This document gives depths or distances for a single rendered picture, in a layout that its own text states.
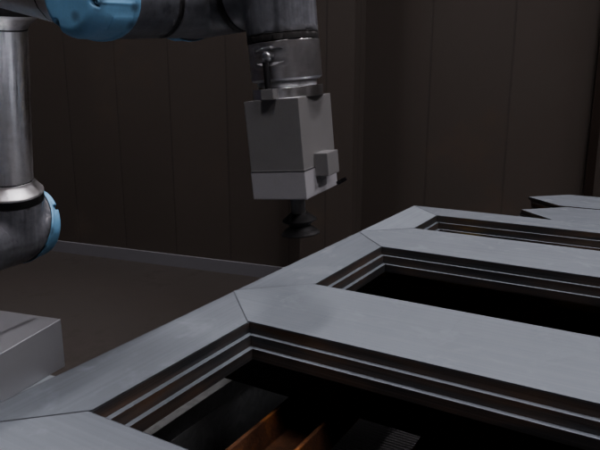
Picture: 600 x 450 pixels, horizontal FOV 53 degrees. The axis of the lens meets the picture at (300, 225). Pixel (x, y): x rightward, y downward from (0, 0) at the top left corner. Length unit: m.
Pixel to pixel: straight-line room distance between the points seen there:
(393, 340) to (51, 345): 0.62
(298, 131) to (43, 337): 0.66
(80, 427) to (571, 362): 0.53
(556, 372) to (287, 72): 0.43
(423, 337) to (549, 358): 0.15
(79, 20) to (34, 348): 0.66
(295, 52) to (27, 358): 0.71
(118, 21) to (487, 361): 0.53
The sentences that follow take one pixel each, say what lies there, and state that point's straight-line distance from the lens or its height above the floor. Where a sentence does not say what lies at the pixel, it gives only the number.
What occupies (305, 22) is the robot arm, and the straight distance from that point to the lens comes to 0.64.
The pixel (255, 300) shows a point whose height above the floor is 0.86.
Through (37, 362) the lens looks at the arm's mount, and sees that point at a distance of 1.13.
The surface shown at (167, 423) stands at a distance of 0.96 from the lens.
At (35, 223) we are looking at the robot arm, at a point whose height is 0.95.
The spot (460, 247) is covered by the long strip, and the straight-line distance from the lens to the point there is 1.21.
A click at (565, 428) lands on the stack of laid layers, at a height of 0.83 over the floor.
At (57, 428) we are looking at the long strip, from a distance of 0.63.
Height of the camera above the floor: 1.17
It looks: 13 degrees down
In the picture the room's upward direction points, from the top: straight up
